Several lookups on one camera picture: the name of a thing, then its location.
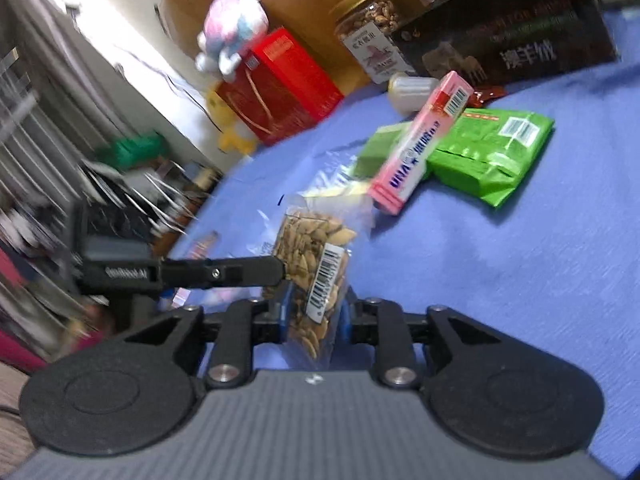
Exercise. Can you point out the blue printed cloth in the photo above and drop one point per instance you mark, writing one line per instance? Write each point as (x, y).
(500, 270)

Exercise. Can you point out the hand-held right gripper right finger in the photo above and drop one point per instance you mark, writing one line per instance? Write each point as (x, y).
(345, 320)

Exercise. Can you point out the light green snack packet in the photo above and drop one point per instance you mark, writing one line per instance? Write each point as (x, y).
(380, 150)

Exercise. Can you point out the red gift box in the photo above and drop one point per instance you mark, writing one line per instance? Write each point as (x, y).
(285, 90)

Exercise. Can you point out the clear bag of seeds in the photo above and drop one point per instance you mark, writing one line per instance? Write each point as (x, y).
(310, 240)

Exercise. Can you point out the cashew jar with gold lid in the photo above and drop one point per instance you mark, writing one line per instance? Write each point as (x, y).
(370, 35)

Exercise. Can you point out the green box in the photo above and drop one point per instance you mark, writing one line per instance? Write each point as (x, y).
(132, 150)

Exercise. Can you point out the dark green snack packet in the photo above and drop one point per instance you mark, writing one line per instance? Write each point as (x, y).
(495, 160)

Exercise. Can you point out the small white plastic bottle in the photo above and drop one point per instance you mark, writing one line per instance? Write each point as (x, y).
(407, 92)

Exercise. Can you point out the pink plush toy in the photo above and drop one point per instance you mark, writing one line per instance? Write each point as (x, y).
(232, 25)

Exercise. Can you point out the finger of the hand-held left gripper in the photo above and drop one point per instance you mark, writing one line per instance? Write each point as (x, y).
(225, 272)

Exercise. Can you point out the pink carton box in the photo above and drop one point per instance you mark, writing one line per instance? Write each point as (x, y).
(425, 145)

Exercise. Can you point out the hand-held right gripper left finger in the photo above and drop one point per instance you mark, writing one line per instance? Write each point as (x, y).
(284, 310)

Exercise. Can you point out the small red wrapper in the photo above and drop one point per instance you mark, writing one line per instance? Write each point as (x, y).
(487, 94)

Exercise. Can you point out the yellow plush toy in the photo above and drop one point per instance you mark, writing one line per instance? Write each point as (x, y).
(235, 135)

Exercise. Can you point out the black tin box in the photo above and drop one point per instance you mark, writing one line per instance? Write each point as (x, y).
(500, 35)

